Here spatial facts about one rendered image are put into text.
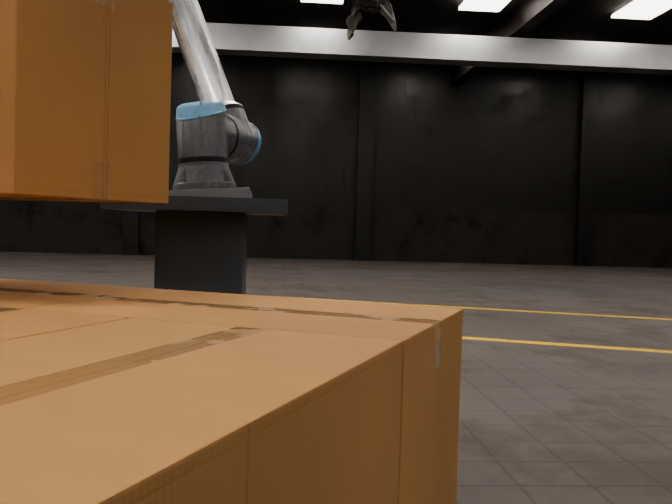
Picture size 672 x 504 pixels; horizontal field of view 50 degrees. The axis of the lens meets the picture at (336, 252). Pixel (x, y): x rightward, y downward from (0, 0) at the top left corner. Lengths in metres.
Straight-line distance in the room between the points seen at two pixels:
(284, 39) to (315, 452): 10.41
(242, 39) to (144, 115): 9.54
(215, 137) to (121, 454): 1.80
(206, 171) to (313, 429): 1.60
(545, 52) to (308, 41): 3.51
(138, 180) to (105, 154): 0.10
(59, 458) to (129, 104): 1.02
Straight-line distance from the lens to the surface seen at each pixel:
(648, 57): 12.22
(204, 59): 2.46
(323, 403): 0.65
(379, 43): 11.04
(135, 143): 1.42
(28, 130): 1.22
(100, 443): 0.48
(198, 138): 2.19
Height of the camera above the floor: 0.68
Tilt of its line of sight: 2 degrees down
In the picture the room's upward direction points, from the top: 2 degrees clockwise
